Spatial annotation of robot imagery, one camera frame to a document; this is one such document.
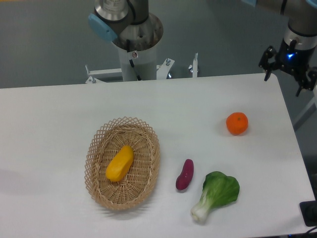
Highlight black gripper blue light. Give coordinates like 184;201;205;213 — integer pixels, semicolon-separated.
259;40;317;97

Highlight yellow mango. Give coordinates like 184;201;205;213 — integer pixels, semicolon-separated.
106;145;134;182

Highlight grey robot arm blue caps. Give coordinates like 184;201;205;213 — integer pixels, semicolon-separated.
88;0;317;95

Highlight woven wicker basket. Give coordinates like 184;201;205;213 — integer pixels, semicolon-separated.
85;117;160;210

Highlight white table leg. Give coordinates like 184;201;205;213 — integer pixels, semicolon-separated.
293;87;317;131

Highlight orange tangerine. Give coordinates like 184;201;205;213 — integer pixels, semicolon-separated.
226;112;249;135

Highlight green bok choy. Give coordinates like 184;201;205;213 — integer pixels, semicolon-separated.
190;171;240;223

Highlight black device at table edge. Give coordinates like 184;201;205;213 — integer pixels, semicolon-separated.
300;201;317;227

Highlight purple sweet potato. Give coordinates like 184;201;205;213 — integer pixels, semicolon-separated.
175;159;194;191

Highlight black cable on pedestal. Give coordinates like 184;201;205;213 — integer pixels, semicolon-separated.
126;39;143;81

